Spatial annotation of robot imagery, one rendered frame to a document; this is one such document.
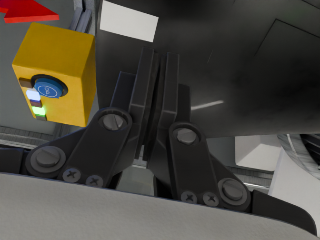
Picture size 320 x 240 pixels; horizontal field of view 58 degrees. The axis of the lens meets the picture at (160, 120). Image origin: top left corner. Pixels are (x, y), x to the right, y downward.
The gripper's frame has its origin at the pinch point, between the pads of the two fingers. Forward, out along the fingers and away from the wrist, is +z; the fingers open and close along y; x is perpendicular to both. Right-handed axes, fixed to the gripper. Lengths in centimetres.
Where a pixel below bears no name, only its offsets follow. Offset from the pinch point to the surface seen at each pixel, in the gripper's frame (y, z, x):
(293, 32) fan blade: 7.1, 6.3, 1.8
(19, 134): -33, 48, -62
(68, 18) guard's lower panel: -33, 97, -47
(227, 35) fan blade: 3.8, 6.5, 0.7
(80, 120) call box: -10.0, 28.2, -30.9
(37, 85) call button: -15.3, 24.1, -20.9
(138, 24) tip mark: -1.3, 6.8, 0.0
